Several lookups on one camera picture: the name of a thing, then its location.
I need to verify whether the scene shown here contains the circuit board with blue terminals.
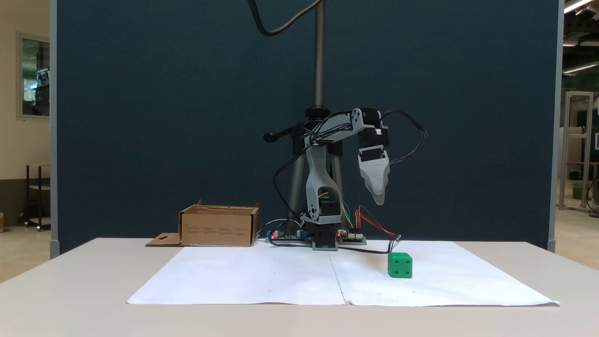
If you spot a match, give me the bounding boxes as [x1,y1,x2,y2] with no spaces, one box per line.
[265,228,312,243]

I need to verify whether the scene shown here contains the orange wires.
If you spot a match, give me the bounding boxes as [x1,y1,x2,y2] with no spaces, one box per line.
[355,206,398,238]

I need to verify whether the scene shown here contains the yellow and blue wires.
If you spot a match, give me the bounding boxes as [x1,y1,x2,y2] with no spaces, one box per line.
[341,200,355,230]

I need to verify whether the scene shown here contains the dark shelf cart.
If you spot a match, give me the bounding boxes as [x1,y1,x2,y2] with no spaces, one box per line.
[20,164,51,232]

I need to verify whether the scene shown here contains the ceiling light strip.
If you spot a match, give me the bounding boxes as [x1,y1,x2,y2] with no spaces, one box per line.
[563,61,599,75]
[564,0,593,14]

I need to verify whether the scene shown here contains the brown cardboard box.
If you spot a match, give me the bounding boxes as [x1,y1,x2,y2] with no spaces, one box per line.
[145,200,260,247]

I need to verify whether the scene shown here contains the white paper sheet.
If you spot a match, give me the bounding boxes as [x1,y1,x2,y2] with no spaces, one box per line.
[330,240,561,307]
[126,246,347,306]

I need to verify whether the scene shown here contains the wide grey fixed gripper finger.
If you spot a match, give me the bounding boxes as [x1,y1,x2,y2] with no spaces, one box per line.
[358,157,391,205]

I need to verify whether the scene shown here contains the thick black hanging cable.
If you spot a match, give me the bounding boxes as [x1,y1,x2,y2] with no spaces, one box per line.
[248,0,323,37]

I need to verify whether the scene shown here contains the black cable on table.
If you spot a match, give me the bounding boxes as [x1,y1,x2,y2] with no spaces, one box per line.
[269,234,402,255]

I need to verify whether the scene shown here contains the green dice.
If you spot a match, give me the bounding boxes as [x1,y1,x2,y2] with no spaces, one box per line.
[388,253,413,279]

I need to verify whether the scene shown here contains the circuit board with white connectors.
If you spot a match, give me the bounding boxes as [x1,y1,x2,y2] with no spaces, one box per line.
[338,229,367,245]

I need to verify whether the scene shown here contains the aluminium frame structure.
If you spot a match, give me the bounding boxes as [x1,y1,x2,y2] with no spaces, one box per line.
[559,91,595,212]

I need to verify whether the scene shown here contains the dark blue partition panel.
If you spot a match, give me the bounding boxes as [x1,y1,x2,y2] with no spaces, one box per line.
[49,0,564,256]

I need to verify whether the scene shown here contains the black tripod with metal pole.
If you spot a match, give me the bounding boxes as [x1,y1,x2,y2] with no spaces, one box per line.
[263,0,347,225]

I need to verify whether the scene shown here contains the framed wall window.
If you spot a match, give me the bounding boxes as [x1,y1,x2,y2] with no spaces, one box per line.
[16,32,51,121]

